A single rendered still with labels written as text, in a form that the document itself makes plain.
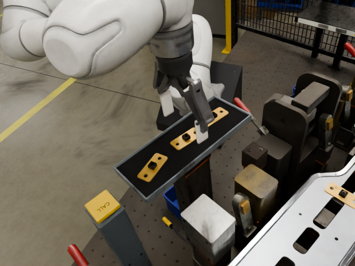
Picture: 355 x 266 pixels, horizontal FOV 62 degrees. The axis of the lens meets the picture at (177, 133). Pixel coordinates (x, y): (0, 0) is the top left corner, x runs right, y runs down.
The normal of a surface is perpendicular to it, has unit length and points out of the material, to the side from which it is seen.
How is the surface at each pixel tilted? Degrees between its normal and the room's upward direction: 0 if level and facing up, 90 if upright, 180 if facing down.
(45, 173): 0
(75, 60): 86
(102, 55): 93
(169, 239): 0
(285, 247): 0
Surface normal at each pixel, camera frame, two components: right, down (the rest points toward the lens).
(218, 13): -0.47, 0.66
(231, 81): -0.42, -0.09
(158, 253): -0.13, -0.71
